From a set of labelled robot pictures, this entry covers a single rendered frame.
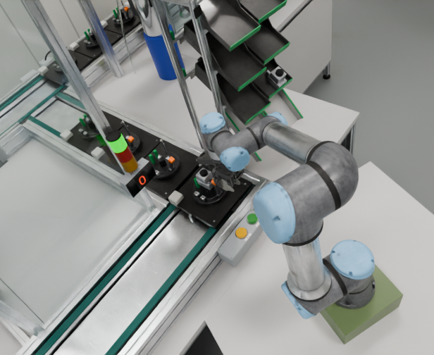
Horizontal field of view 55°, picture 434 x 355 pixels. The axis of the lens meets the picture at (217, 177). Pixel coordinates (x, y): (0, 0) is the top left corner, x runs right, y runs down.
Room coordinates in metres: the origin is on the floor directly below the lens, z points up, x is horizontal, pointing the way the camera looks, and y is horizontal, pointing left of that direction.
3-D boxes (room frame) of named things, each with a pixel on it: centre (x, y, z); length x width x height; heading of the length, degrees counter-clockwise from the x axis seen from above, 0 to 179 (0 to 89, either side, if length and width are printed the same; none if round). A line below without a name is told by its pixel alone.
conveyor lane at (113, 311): (0.85, 0.29, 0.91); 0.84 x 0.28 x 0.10; 128
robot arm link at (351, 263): (0.48, -0.28, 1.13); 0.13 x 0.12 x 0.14; 103
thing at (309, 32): (2.45, -0.50, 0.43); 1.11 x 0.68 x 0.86; 128
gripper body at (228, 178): (0.91, -0.04, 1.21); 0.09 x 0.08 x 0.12; 38
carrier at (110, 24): (2.54, 0.25, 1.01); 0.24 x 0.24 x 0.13; 38
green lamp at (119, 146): (0.99, 0.26, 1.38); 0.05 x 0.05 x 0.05
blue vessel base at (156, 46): (2.01, 0.06, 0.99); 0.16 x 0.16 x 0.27
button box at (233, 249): (0.79, -0.02, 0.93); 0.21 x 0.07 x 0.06; 128
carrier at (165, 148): (1.22, 0.20, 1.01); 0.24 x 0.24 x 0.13; 38
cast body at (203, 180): (1.02, 0.05, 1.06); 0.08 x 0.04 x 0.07; 37
